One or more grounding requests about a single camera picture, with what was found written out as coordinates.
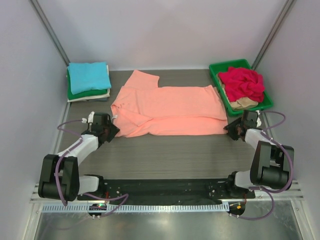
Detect salmon pink t shirt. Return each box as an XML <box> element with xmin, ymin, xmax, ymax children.
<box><xmin>110</xmin><ymin>70</ymin><xmax>228</xmax><ymax>138</ymax></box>

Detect red t shirt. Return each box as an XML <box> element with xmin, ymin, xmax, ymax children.
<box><xmin>217</xmin><ymin>66</ymin><xmax>265</xmax><ymax>103</ymax></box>

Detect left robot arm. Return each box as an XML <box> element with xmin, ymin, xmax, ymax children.
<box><xmin>38</xmin><ymin>111</ymin><xmax>120</xmax><ymax>206</ymax></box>

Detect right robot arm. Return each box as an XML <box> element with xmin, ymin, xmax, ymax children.
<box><xmin>224</xmin><ymin>110</ymin><xmax>294</xmax><ymax>198</ymax></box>

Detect tan t shirt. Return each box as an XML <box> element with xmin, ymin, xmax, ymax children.
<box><xmin>216</xmin><ymin>74</ymin><xmax>259</xmax><ymax>111</ymax></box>

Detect folded white shirt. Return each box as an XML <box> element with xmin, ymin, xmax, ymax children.
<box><xmin>67</xmin><ymin>65</ymin><xmax>111</xmax><ymax>103</ymax></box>

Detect folded green shirt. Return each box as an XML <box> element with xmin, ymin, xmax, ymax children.
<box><xmin>66</xmin><ymin>69</ymin><xmax>111</xmax><ymax>101</ymax></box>

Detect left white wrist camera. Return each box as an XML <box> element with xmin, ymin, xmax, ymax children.
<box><xmin>80</xmin><ymin>111</ymin><xmax>95</xmax><ymax>124</ymax></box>

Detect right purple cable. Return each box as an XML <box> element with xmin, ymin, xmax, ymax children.
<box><xmin>228</xmin><ymin>111</ymin><xmax>294</xmax><ymax>221</ymax></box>

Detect purple cable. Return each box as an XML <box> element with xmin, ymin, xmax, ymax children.
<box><xmin>54</xmin><ymin>119</ymin><xmax>130</xmax><ymax>218</ymax></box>
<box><xmin>228</xmin><ymin>111</ymin><xmax>294</xmax><ymax>221</ymax></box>

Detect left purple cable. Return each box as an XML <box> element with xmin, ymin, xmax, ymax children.
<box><xmin>54</xmin><ymin>119</ymin><xmax>130</xmax><ymax>218</ymax></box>

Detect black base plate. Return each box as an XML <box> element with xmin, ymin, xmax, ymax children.
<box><xmin>91</xmin><ymin>178</ymin><xmax>256</xmax><ymax>206</ymax></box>

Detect aluminium frame rail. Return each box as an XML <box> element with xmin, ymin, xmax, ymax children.
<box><xmin>29</xmin><ymin>180</ymin><xmax>305</xmax><ymax>204</ymax></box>

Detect slotted cable duct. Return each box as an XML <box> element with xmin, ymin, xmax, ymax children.
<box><xmin>41</xmin><ymin>202</ymin><xmax>229</xmax><ymax>214</ymax></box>

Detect left corner frame post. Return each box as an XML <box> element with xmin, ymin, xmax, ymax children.
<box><xmin>29</xmin><ymin>0</ymin><xmax>70</xmax><ymax>66</ymax></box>

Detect corner frame post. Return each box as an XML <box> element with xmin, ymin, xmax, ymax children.
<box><xmin>251</xmin><ymin>0</ymin><xmax>297</xmax><ymax>70</ymax></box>
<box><xmin>29</xmin><ymin>0</ymin><xmax>70</xmax><ymax>66</ymax></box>

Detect right corner frame post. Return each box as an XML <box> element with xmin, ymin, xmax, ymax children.
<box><xmin>251</xmin><ymin>0</ymin><xmax>297</xmax><ymax>70</ymax></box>

